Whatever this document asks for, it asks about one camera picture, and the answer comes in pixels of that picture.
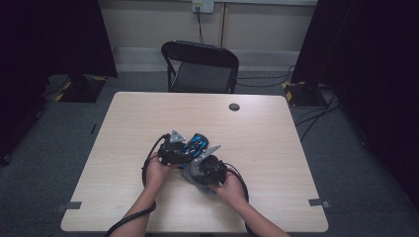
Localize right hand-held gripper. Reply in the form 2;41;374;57
189;144;228;186

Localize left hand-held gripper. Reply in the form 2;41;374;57
157;128;189;167

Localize grey cloth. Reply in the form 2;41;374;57
180;161;218;197

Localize blue and black toy car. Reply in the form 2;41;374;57
179;132;210;169

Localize person's left hand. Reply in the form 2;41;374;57
144;156;176;192

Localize person's right hand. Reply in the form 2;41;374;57
210;172;248;208

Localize black folding chair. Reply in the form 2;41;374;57
160;39;240;94

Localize stand base with yellow tape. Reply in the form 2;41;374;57
281;80;327;108
54;73;108;104

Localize grey tape strip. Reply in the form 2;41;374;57
308;197;330;209
55;200;83;212

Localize black curtain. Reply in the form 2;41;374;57
0;0;119;166
291;0;419;211

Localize left hand-held gripper black cable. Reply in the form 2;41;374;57
105;132;171;237

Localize hand-held gripper black cable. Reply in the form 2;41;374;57
223;162;255;237
105;132;171;237

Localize right hand-held gripper black cable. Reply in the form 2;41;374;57
223;162;255;237

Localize black floor cables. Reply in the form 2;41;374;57
236;64;342;142

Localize black wall socket cable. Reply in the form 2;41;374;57
196;6;205;44

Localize white wall socket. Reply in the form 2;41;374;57
192;0;215;14

